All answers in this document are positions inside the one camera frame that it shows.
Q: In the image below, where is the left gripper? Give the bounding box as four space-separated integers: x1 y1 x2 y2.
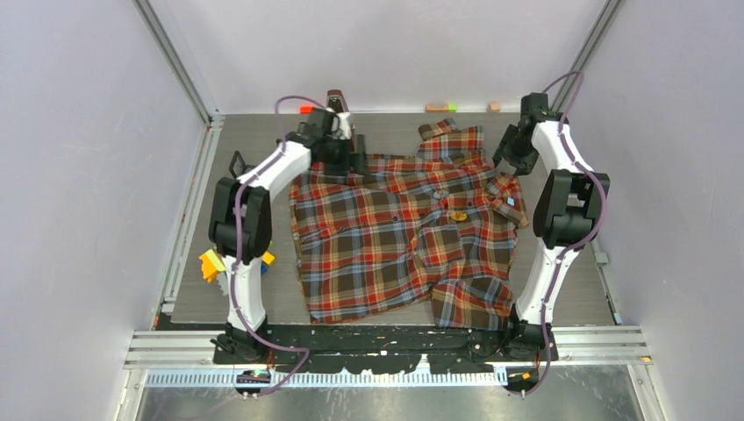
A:
325 135 372 178

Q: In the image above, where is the white round brooch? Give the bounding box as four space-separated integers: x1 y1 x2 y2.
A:
433 189 449 200

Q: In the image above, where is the plaid flannel shirt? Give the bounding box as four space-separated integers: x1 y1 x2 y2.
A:
290 118 529 331

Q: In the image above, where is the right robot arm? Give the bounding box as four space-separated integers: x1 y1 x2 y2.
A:
492 92 610 360

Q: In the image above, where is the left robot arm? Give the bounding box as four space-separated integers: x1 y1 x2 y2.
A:
208 107 366 363

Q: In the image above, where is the black case silver brooch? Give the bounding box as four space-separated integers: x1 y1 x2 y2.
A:
229 151 255 180

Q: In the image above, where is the wooden metronome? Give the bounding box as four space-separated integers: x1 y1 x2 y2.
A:
325 89 349 113

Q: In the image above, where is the tan and green block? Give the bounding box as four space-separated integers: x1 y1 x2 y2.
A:
425 103 457 112

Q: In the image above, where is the pile of toy bricks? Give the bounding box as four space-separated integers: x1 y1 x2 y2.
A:
198 248 276 283

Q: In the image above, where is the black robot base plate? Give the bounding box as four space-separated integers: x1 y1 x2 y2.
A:
211 325 558 374

